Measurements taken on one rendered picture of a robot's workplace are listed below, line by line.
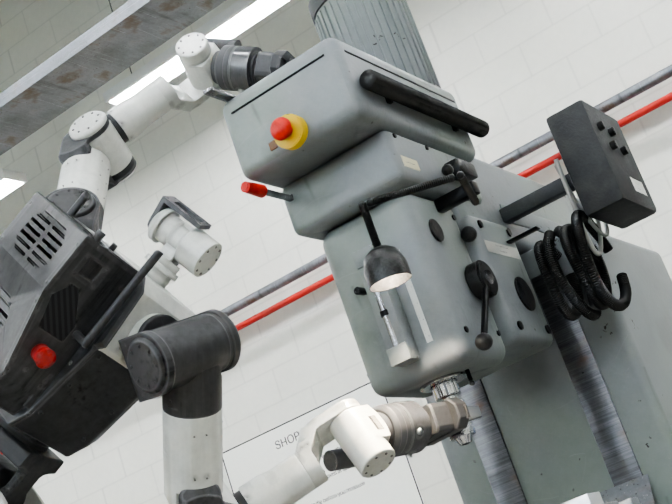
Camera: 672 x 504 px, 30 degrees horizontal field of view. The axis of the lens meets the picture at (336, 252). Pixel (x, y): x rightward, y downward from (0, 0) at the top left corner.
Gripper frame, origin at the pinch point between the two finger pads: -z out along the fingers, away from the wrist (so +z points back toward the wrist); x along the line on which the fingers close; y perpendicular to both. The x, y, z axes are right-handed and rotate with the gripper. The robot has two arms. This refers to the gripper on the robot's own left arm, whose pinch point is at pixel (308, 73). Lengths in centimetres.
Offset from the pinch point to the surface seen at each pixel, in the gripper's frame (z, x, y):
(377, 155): -21.9, 14.2, -18.5
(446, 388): -37, 2, -55
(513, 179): -33, -41, -7
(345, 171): -16.0, 12.6, -21.5
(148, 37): 176, -227, 85
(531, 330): -47, -15, -41
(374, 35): -6.1, -15.1, 13.7
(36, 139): 418, -506, 104
